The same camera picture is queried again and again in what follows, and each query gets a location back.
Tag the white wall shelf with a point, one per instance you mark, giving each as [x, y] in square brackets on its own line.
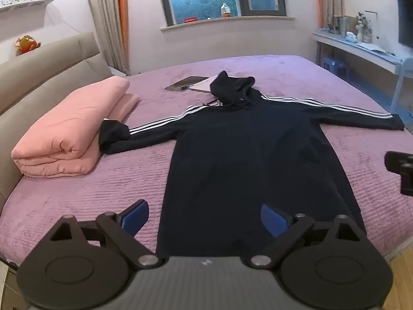
[25, 1]

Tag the small red sign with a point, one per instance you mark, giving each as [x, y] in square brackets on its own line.
[190, 20]

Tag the navy hoodie with white stripes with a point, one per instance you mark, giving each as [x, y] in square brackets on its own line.
[251, 151]

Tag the white desk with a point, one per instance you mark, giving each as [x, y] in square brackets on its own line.
[371, 53]

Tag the orange curtain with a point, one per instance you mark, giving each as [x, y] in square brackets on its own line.
[317, 0]
[123, 22]

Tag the beige curtain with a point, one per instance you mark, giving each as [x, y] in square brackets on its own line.
[103, 22]
[332, 0]

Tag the dark framed window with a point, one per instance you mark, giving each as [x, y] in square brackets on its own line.
[200, 3]

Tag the black monitor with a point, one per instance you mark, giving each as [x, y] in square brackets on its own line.
[406, 19]

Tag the dark tablet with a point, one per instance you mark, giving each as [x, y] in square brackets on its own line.
[185, 84]

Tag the purple quilted bed blanket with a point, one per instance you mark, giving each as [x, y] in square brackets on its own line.
[96, 193]

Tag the white papers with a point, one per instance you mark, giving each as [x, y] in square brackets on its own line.
[377, 48]

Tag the white vase with flowers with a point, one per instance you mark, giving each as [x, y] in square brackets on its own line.
[360, 29]

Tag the row of books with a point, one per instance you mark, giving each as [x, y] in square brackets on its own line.
[343, 24]

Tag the orange plush toy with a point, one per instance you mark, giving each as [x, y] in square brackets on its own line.
[27, 45]

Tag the blue plastic stool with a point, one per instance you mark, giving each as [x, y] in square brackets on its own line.
[335, 64]

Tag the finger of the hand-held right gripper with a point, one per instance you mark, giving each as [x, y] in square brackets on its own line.
[400, 164]

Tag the plastic bottle with orange label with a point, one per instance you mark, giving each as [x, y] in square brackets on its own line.
[225, 10]

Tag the beige padded headboard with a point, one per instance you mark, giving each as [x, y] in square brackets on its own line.
[32, 71]

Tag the white windowsill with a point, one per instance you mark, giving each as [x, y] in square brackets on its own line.
[226, 22]

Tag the folded pink quilt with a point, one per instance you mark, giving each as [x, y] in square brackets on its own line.
[64, 129]

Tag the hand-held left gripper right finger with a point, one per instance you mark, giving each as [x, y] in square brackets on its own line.
[272, 221]

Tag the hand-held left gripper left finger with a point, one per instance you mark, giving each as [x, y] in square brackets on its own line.
[137, 217]

